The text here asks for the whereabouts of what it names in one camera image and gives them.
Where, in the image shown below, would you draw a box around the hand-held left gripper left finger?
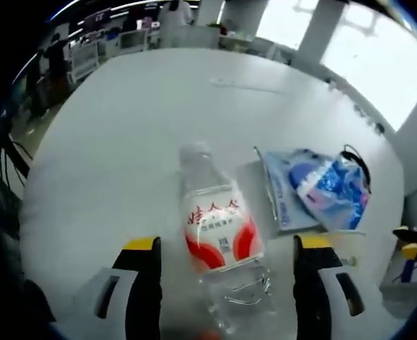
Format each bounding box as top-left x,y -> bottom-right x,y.
52,236 -> 164,340

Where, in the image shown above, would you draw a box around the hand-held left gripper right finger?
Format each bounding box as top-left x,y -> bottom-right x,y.
293,234 -> 382,340

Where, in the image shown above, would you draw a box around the blue pad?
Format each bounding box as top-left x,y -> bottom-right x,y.
253,144 -> 337,237

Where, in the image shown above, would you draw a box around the black cable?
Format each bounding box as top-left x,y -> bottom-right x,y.
338,143 -> 373,195

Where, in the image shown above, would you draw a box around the clear water bottle red label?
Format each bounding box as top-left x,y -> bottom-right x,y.
177,140 -> 279,336

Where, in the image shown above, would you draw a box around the group of small dark items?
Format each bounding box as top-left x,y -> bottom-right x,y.
327,79 -> 389,137

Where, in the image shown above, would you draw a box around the white table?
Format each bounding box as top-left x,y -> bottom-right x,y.
18,47 -> 408,340

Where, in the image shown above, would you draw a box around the large window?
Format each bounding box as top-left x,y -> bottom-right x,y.
320,10 -> 417,130

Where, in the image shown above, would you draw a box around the narrow window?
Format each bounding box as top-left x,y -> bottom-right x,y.
256,0 -> 318,49

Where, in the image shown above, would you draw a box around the white office desks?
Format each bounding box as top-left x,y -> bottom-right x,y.
215,31 -> 301,68

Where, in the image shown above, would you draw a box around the computer monitor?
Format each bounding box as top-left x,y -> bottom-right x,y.
135,16 -> 162,31
84,9 -> 113,28

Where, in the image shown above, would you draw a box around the potted plant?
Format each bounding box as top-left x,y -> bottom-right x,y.
206,21 -> 233,36

